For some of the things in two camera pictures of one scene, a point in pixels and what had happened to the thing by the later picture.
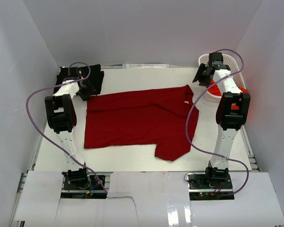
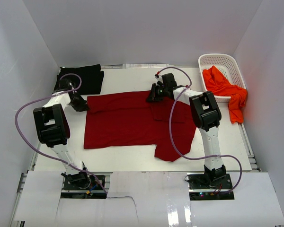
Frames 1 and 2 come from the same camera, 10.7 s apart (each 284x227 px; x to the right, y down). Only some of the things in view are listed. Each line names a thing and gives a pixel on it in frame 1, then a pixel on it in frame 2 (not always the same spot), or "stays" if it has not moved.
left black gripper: [90, 90] -> [83, 106]
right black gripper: [198, 76] -> [151, 97]
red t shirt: [157, 117] stays
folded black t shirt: [93, 74] stays
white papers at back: [145, 65] stays
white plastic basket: [235, 70] stays
